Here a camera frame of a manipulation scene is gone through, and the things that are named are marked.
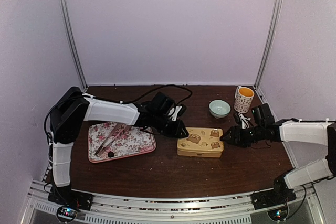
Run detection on right rear aluminium corner post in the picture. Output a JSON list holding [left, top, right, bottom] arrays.
[[254, 0, 283, 90]]

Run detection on left circuit board with leds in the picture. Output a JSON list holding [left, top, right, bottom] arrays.
[[56, 206, 78, 223]]

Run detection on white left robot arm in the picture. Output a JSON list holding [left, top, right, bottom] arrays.
[[46, 87, 189, 205]]

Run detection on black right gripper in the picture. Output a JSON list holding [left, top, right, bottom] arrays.
[[219, 124, 264, 148]]

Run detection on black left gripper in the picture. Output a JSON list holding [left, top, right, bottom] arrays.
[[153, 113, 190, 138]]

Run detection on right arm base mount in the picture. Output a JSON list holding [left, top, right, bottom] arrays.
[[251, 176, 297, 210]]

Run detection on front aluminium frame rail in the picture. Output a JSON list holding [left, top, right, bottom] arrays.
[[20, 182, 323, 224]]

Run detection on right circuit board with leds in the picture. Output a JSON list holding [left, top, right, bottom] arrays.
[[267, 207, 289, 222]]

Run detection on tan tin box paper cups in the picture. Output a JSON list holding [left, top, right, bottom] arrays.
[[177, 149, 223, 158]]

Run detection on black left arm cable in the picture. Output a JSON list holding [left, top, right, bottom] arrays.
[[44, 84, 193, 141]]

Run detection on left rear aluminium corner post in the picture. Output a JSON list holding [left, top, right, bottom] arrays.
[[59, 0, 88, 90]]

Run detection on white floral mug yellow inside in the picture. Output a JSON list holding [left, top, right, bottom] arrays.
[[233, 86, 255, 114]]

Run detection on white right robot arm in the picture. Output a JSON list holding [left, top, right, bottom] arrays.
[[220, 103, 335, 204]]

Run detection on light blue ceramic bowl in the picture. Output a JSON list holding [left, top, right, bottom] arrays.
[[208, 100, 231, 119]]

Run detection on pink floral serving tray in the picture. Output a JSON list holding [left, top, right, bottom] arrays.
[[88, 122, 156, 164]]

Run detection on dark rose chocolate lower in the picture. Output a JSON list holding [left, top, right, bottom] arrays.
[[108, 151, 114, 158]]

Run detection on bear print tin lid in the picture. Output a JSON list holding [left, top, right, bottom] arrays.
[[177, 127, 224, 153]]

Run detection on aluminium corner post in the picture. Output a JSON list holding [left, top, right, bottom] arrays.
[[254, 0, 283, 90], [59, 0, 88, 90]]

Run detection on pink metal tongs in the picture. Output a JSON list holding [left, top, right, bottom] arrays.
[[94, 123, 131, 156]]

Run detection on circuit board with leds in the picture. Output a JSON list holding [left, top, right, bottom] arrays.
[[267, 207, 289, 222], [56, 206, 78, 223]]

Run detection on right side aluminium base rail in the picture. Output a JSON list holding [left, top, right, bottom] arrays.
[[274, 118, 335, 189]]

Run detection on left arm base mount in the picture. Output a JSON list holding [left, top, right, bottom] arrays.
[[48, 185, 93, 210]]

